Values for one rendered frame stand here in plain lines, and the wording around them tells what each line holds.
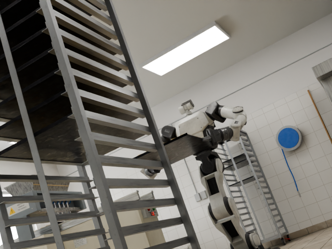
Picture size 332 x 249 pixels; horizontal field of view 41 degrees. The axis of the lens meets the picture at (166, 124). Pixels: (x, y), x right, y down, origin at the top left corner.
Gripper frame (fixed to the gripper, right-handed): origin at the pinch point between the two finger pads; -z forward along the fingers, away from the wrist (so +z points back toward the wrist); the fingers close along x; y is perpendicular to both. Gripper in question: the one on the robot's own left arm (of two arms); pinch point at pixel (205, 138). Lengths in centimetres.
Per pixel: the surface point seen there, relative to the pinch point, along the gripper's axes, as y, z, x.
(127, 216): -69, -47, -25
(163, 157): 63, -59, -20
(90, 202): 31, -91, -25
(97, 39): 76, -76, 39
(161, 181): 66, -66, -31
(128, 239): -72, -51, -40
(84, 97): 96, -96, 3
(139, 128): 69, -68, -5
